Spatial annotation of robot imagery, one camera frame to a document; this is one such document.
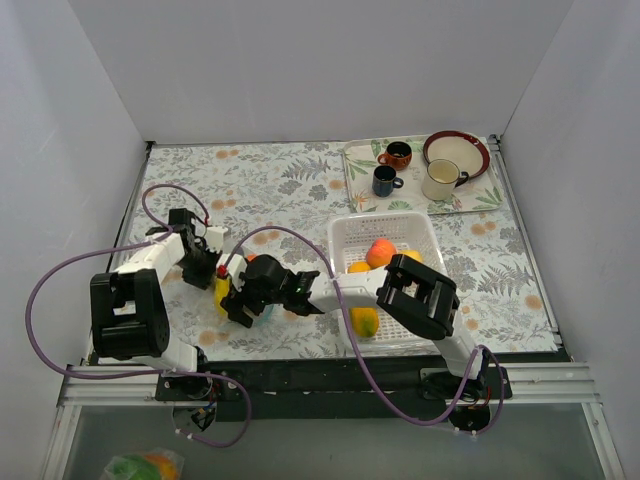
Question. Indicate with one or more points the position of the floral serving tray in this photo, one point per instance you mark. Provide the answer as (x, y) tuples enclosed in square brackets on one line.
[(483, 193)]

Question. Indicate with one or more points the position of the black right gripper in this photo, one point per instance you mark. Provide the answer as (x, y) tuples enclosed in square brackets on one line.
[(245, 298)]

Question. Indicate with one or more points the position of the floral tablecloth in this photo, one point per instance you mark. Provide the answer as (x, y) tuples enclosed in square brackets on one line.
[(303, 186)]

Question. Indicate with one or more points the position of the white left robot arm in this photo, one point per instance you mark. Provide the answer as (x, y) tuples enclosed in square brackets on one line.
[(130, 321)]

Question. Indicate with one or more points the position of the fake peach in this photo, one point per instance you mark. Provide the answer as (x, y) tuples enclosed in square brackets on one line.
[(380, 253)]

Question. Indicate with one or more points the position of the yellow green fake mango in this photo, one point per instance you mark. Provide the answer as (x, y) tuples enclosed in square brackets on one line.
[(364, 321)]

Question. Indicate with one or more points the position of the white perforated plastic basket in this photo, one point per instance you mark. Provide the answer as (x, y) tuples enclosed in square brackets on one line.
[(350, 238)]

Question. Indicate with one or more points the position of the yellow fake banana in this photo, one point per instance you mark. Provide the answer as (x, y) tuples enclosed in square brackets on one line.
[(221, 297)]

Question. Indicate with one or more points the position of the bag of fake fruit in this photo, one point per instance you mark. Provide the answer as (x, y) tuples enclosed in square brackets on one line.
[(157, 464)]

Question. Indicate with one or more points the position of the yellow fake lemon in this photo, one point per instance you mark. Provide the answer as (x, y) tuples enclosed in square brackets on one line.
[(415, 255)]

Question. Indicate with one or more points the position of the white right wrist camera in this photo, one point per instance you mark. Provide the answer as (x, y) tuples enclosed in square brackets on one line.
[(232, 270)]

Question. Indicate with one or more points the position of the orange patterned mug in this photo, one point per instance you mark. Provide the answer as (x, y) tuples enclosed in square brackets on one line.
[(397, 155)]

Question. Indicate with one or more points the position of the cream enamel mug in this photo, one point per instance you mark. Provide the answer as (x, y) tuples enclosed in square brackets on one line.
[(441, 178)]

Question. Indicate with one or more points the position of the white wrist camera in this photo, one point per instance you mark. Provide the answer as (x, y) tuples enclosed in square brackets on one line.
[(232, 270), (214, 237)]

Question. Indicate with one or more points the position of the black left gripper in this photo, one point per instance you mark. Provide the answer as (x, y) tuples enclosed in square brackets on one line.
[(201, 267)]

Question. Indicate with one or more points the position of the dark blue mug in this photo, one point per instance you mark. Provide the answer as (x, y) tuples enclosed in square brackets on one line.
[(385, 181)]

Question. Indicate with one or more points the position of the red rimmed plate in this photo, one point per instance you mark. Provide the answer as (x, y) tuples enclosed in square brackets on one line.
[(468, 152)]

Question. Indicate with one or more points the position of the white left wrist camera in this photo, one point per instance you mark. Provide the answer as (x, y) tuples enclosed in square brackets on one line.
[(214, 237)]

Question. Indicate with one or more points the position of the clear zip top bag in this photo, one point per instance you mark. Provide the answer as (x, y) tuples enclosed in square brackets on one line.
[(208, 304)]

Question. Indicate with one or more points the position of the small orange yellow fruit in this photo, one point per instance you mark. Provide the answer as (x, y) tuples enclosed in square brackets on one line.
[(359, 267)]

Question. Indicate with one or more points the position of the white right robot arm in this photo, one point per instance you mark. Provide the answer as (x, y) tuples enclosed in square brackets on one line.
[(422, 300)]

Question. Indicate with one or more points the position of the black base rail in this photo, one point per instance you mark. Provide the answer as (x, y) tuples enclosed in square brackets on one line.
[(337, 388)]

